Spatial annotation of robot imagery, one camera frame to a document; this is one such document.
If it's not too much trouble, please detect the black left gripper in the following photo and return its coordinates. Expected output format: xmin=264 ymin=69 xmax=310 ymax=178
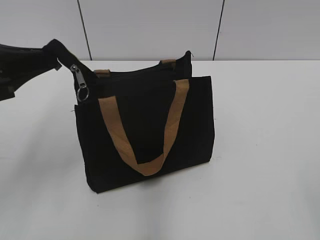
xmin=0 ymin=44 xmax=62 ymax=101

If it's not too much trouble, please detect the silver zipper pull with ring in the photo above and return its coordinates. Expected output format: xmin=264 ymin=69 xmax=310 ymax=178
xmin=70 ymin=64 xmax=90 ymax=102

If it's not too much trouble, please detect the black canvas tote bag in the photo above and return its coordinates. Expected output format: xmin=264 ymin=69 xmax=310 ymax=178
xmin=43 ymin=39 xmax=215 ymax=194

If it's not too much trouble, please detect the tan rear bag handle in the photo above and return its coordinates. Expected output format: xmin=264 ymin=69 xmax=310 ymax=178
xmin=93 ymin=59 xmax=176 ymax=76

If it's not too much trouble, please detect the tan bag handle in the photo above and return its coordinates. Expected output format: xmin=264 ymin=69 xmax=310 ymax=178
xmin=93 ymin=59 xmax=176 ymax=76
xmin=98 ymin=79 xmax=190 ymax=176

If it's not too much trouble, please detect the tan front bag handle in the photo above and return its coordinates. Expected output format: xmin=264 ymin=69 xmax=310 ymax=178
xmin=98 ymin=79 xmax=190 ymax=176

